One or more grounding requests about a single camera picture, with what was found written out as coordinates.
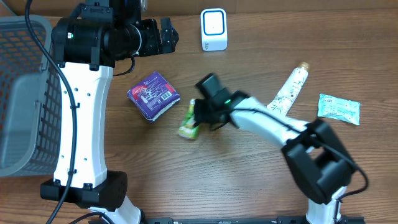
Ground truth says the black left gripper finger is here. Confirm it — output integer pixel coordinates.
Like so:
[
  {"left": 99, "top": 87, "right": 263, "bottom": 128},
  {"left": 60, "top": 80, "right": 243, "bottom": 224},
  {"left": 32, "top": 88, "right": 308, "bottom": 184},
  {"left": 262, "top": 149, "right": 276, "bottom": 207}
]
[
  {"left": 162, "top": 40, "right": 178, "bottom": 54},
  {"left": 160, "top": 17, "right": 179, "bottom": 42}
]

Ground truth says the green tea drink carton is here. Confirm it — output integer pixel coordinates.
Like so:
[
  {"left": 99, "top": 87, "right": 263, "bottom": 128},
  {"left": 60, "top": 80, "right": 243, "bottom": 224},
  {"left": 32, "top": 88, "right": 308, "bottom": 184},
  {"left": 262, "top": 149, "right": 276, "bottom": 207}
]
[{"left": 178, "top": 99, "right": 199, "bottom": 140}]

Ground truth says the purple Carefree pad pack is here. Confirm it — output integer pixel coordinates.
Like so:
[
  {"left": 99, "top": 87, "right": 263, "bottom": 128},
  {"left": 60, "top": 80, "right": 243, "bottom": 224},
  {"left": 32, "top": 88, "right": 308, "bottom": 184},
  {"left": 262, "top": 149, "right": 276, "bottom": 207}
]
[{"left": 127, "top": 72, "right": 180, "bottom": 123}]

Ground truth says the white tube gold cap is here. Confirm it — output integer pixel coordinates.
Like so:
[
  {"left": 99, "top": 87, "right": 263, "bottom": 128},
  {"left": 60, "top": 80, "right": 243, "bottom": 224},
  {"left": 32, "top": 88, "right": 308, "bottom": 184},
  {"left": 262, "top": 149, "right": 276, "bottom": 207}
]
[{"left": 267, "top": 62, "right": 310, "bottom": 116}]

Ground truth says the teal tissue packet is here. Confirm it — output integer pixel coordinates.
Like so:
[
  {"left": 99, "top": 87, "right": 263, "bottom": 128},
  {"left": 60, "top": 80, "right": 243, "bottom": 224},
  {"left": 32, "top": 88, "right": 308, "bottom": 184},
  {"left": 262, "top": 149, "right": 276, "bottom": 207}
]
[{"left": 317, "top": 93, "right": 361, "bottom": 126}]

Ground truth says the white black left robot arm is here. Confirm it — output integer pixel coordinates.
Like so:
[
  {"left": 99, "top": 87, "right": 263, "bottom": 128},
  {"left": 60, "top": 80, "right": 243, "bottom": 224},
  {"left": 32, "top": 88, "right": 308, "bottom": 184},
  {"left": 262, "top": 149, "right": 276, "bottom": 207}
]
[{"left": 40, "top": 1, "right": 178, "bottom": 223}]

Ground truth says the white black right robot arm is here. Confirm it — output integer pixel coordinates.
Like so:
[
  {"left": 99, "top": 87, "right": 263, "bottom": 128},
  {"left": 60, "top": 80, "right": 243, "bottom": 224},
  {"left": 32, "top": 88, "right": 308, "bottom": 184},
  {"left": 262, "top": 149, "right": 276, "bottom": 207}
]
[{"left": 194, "top": 73, "right": 358, "bottom": 223}]

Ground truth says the white barcode scanner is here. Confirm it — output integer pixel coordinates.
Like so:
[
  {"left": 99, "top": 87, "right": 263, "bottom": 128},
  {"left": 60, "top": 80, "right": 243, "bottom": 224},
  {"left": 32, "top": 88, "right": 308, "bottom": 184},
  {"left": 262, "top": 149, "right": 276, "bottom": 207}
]
[{"left": 200, "top": 8, "right": 228, "bottom": 52}]

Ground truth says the grey plastic mesh basket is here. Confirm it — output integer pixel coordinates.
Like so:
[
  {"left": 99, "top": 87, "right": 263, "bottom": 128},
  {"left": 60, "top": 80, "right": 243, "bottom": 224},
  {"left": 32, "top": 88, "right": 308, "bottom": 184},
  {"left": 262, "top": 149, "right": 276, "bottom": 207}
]
[{"left": 1, "top": 16, "right": 62, "bottom": 177}]

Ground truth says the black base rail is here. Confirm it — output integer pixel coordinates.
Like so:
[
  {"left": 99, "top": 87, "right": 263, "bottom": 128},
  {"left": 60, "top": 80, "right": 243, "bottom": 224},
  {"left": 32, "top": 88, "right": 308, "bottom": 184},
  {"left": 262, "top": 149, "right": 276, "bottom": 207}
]
[{"left": 88, "top": 216, "right": 364, "bottom": 224}]

